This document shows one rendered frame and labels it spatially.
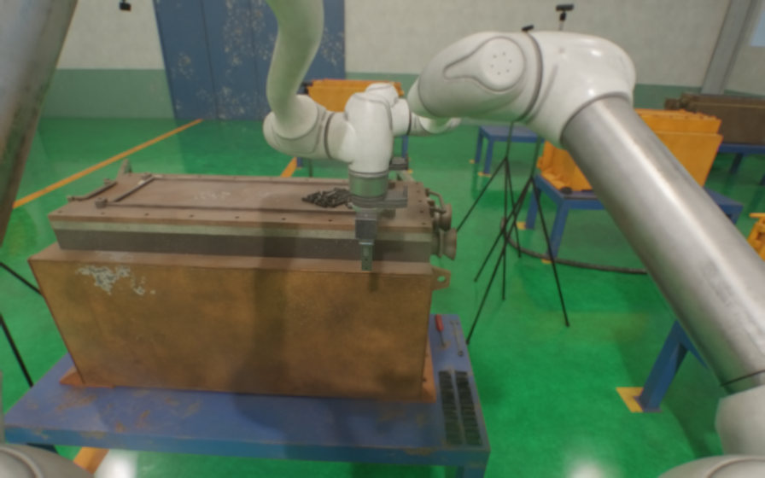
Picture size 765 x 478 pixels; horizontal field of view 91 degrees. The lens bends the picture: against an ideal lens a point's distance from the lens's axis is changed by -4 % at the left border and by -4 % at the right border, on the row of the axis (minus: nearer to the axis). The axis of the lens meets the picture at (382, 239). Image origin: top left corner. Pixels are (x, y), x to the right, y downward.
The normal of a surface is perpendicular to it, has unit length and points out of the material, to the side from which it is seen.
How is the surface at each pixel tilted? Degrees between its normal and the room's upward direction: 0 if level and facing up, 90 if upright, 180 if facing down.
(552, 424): 0
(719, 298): 62
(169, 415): 0
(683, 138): 90
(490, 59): 74
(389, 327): 90
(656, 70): 90
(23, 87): 97
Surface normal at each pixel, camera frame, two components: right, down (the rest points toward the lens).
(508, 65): 0.07, 0.20
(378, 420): 0.03, -0.89
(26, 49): 0.97, 0.18
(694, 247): -0.61, -0.33
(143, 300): -0.02, 0.46
